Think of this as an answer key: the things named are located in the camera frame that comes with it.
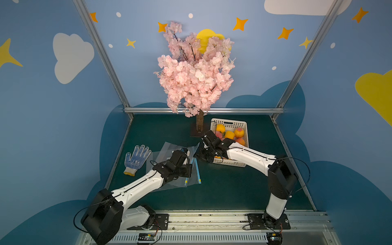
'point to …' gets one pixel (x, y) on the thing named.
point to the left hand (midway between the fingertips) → (192, 166)
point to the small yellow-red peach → (239, 132)
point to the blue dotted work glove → (139, 156)
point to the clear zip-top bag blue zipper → (180, 181)
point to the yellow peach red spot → (229, 134)
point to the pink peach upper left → (218, 134)
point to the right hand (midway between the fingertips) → (196, 155)
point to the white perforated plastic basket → (230, 125)
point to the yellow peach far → (221, 127)
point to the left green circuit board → (146, 237)
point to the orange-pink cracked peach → (241, 141)
